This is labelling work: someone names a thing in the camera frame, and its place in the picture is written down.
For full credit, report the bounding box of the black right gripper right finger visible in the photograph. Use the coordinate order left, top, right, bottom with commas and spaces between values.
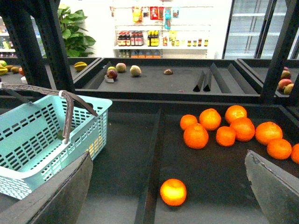
245, 150, 299, 224

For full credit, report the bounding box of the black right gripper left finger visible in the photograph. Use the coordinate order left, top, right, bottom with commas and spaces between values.
0, 152, 93, 224

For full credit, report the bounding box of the light blue plastic basket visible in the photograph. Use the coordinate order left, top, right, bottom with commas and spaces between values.
0, 96, 112, 199

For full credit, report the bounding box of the green avocado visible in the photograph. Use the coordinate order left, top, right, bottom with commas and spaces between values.
57, 127, 75, 140

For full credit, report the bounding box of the brown basket handle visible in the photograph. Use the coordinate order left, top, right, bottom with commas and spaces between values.
0, 82, 98, 144

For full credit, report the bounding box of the yellow green mango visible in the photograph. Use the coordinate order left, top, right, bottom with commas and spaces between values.
283, 84, 294, 95

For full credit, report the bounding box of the red green mango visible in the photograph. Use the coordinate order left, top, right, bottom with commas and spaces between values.
278, 78, 292, 91
280, 70, 292, 80

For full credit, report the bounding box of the orange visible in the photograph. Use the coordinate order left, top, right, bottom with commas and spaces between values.
160, 178, 187, 206
180, 114, 198, 131
255, 121, 283, 146
199, 108, 221, 131
216, 126, 236, 147
230, 117, 255, 142
183, 123, 209, 149
267, 139, 292, 160
225, 105, 247, 124

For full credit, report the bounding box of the orange right edge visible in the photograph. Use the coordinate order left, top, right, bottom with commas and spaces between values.
291, 143, 299, 164

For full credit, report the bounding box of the orange in front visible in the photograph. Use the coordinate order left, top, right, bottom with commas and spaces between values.
160, 178, 187, 206

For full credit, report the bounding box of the black shelf divider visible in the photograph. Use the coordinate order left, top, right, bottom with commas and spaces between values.
228, 63, 257, 94
210, 63, 231, 94
193, 70, 205, 92
203, 70, 212, 92

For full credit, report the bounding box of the black produce display shelf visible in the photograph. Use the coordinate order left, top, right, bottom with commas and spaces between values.
0, 0, 299, 224

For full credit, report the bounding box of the yellow star fruit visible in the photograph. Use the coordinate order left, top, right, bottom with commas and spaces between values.
0, 66, 8, 76
74, 62, 87, 72

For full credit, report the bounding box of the dark purple fruit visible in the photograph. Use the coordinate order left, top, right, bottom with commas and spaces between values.
107, 70, 118, 80

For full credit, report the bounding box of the brown kiwi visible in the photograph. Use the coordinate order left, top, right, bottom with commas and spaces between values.
10, 66, 20, 74

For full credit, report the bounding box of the yellow star fruit left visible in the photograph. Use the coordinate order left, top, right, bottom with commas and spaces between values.
0, 66, 8, 76

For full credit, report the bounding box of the green red apple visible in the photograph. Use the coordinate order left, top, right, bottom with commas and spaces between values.
116, 63, 127, 73

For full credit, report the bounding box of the pale green fruit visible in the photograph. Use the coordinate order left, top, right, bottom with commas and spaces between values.
130, 65, 142, 77

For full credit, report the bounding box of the green potted plant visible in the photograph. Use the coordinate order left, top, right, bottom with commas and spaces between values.
57, 4, 96, 57

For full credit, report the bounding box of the brown halved fruit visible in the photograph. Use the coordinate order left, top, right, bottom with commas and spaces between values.
164, 69, 173, 75

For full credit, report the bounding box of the glass door refrigerator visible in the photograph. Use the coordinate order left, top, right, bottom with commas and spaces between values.
222, 0, 289, 59

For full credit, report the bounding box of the grocery shelf with bottles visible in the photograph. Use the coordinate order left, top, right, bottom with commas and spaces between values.
110, 0, 215, 59

